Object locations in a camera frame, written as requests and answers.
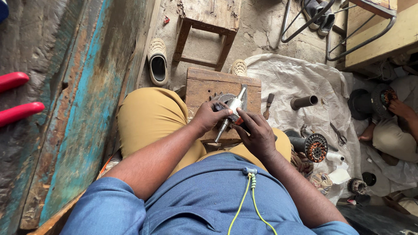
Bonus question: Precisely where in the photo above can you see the person's right hand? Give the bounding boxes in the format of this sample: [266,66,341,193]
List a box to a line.
[232,108,278,161]

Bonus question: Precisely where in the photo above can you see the person's left hand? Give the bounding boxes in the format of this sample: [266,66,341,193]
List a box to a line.
[191,99,234,136]

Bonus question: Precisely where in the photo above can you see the silver motor rotor with shaft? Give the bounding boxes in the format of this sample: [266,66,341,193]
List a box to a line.
[214,86,248,143]

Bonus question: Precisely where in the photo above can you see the toothed metal disc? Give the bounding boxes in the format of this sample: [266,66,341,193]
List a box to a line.
[209,91,236,106]

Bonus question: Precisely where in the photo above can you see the worn wooden work block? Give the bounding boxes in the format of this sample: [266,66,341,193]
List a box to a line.
[185,67,262,146]

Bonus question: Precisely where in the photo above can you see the flat pointed metal blade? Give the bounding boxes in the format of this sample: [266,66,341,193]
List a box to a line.
[240,84,249,112]

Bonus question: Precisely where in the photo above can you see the grey pipe piece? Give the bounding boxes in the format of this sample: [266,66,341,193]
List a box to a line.
[290,95,319,111]

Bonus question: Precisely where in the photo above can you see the person's khaki trousers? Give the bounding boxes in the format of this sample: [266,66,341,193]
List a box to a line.
[116,87,292,178]

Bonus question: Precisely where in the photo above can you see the motor stator with copper winding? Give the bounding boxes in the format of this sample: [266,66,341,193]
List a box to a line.
[283,129,329,163]

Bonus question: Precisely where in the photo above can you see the beige perforated clog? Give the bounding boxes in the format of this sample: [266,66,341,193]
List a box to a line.
[147,38,169,87]
[230,59,248,77]

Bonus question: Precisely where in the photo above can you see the heap of rags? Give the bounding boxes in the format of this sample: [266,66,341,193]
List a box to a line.
[290,150,334,196]

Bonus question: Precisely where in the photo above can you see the white woven sack sheet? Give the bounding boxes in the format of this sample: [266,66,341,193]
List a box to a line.
[243,54,364,204]

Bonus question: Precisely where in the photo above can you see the white thread spool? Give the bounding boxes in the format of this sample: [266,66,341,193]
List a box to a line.
[325,152,346,163]

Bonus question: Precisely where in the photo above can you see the metal scissors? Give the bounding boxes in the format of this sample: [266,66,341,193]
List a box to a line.
[329,122,348,147]

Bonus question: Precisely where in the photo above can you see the person's blue shirt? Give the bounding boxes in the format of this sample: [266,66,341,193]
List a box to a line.
[60,152,360,235]

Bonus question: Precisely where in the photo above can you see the white paper piece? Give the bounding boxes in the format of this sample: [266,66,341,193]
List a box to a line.
[328,168,352,185]

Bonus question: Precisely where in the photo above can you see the wooden stool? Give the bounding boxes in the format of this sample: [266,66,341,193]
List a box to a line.
[172,0,242,72]

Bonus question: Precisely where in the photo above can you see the black motor with copper winding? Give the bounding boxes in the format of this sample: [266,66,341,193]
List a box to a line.
[347,84,398,121]

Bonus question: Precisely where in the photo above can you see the black round cap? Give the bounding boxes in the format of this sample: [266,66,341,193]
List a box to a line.
[361,172,377,187]

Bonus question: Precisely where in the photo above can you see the blue painted wooden door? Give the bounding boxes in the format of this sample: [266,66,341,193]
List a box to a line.
[0,0,157,230]

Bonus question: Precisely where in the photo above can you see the pair of dark shoes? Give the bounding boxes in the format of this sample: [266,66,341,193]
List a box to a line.
[302,0,336,37]

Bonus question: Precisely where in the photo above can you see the light wooden table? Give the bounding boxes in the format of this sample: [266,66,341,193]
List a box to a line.
[344,0,418,70]

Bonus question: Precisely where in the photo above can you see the wooden handled chisel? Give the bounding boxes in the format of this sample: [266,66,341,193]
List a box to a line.
[263,93,275,120]

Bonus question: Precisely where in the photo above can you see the yellow green cable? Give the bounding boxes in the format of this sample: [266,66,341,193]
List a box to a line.
[227,167,279,235]

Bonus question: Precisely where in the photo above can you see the small wound stator ring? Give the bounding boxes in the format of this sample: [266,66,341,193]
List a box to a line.
[347,178,368,196]

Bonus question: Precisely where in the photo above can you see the metal tube chair frame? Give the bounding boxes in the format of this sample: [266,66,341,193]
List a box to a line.
[280,0,398,62]

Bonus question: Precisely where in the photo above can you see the red plastic handle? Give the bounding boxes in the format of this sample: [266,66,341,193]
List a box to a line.
[0,72,30,94]
[0,101,46,128]

